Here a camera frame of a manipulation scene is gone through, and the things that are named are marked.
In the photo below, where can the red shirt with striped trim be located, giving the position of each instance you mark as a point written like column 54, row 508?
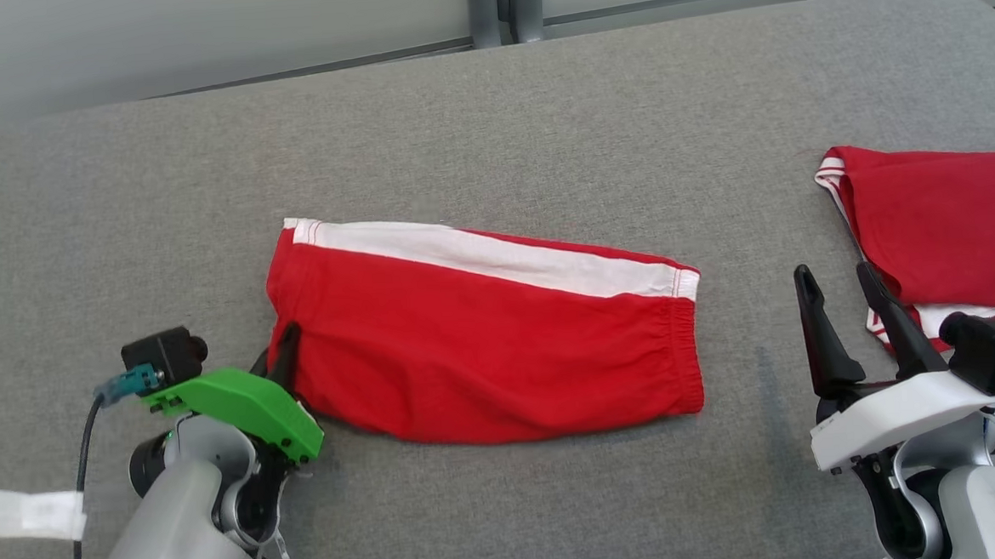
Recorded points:
column 946, row 222

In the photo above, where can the teal left camera connector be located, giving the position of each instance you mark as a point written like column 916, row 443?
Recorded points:
column 132, row 382

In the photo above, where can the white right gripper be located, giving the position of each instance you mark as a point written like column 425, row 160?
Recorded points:
column 896, row 416

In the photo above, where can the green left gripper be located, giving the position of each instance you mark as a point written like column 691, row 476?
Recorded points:
column 240, row 399

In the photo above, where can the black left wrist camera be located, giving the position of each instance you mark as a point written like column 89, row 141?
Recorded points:
column 161, row 352

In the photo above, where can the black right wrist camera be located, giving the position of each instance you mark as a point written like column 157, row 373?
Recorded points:
column 991, row 347

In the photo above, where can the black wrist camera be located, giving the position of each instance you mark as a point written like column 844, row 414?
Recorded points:
column 991, row 347
column 161, row 352

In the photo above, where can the red shorts with white stripe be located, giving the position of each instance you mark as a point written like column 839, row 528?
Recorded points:
column 484, row 357

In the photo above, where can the white label tag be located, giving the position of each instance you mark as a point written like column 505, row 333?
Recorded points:
column 24, row 511

